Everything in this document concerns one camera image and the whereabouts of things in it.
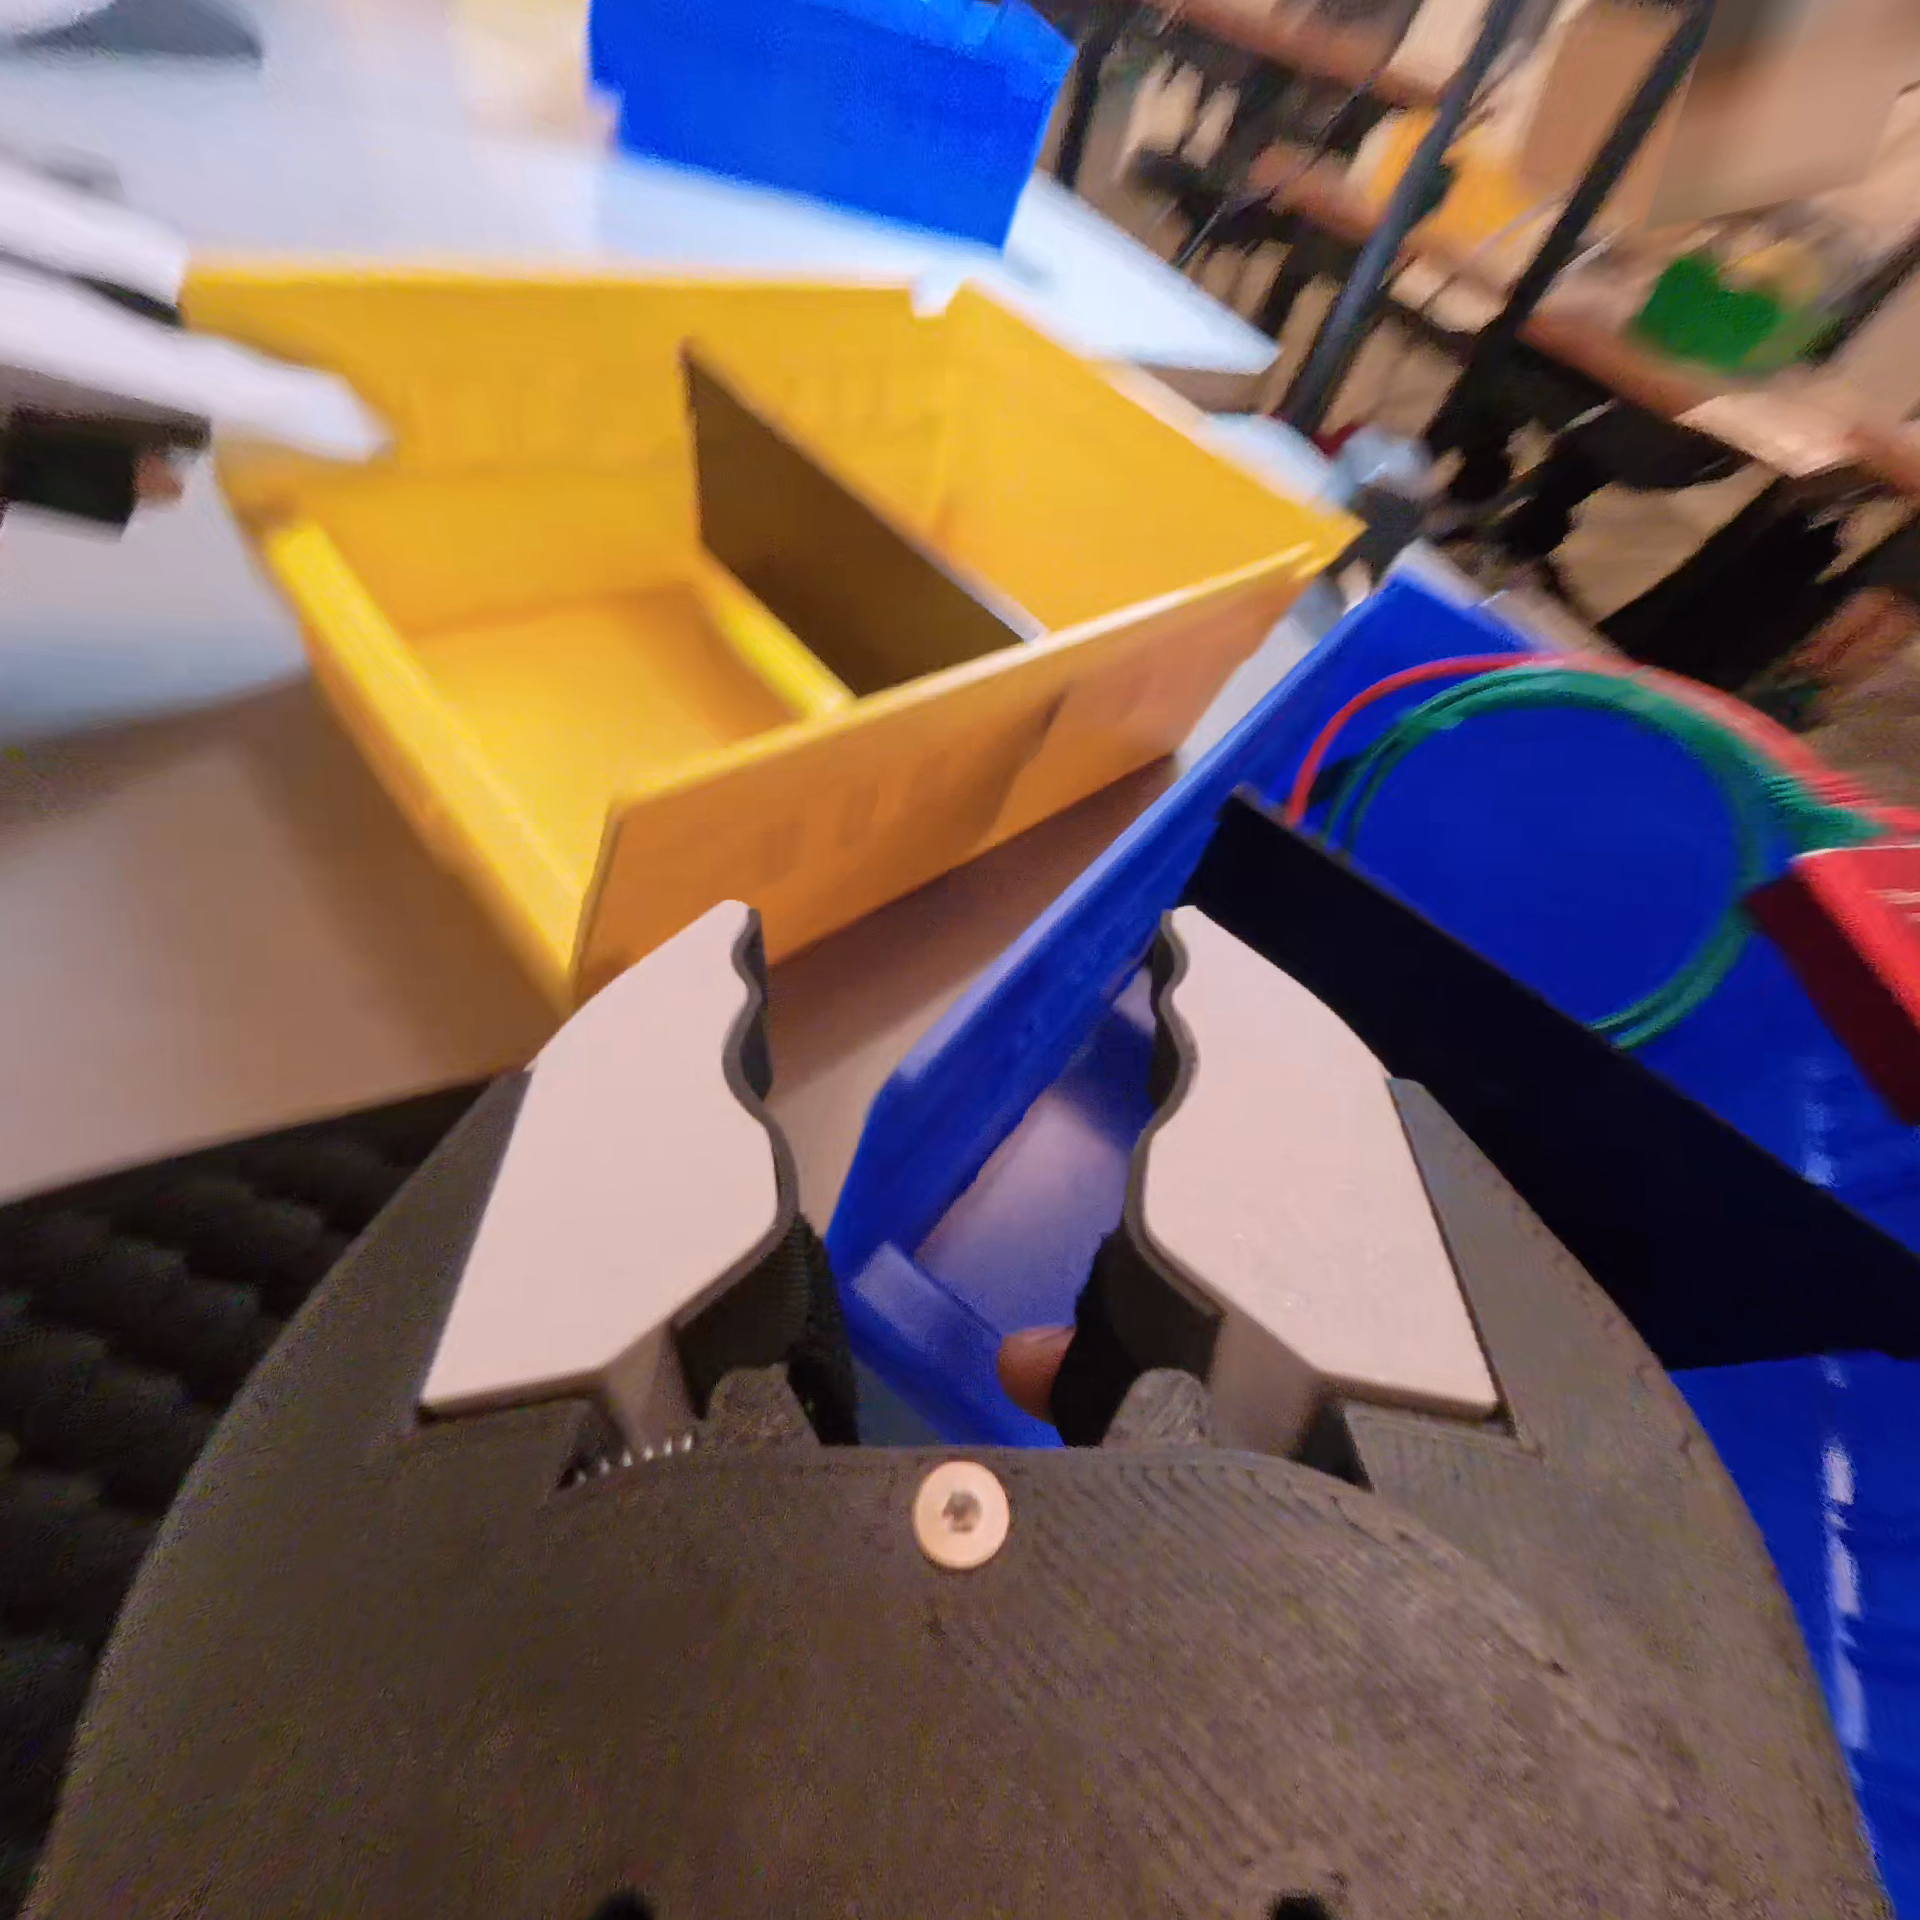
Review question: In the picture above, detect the green storage bin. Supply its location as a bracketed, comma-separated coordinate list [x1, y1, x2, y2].
[1631, 244, 1827, 380]

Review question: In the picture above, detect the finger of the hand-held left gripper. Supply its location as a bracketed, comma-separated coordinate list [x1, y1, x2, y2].
[0, 163, 192, 307]
[0, 287, 396, 459]

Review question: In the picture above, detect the person's right hand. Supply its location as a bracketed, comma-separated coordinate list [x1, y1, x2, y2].
[997, 1322, 1076, 1423]

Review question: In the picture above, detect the red ethernet splitter box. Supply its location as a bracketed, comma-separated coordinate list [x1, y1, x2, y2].
[1744, 813, 1920, 1130]

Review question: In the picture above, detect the red ethernet cable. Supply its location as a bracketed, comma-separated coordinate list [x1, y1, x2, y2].
[1285, 649, 1850, 831]

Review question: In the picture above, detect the yellow storage bin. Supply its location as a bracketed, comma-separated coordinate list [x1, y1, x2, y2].
[177, 258, 1370, 1018]

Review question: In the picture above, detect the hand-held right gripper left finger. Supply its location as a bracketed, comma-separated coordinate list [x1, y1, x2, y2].
[417, 899, 807, 1442]

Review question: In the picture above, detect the green ethernet cable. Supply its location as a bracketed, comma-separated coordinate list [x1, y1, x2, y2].
[1316, 663, 1881, 1057]

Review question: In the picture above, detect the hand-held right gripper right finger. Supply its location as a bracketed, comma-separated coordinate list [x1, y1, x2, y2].
[1119, 906, 1504, 1426]

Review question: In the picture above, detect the black bin divider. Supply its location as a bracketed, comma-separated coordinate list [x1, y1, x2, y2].
[1181, 784, 1920, 1377]
[679, 344, 1048, 701]

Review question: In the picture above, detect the black dimpled wrist pad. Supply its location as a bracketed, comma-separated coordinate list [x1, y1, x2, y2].
[0, 1076, 500, 1882]

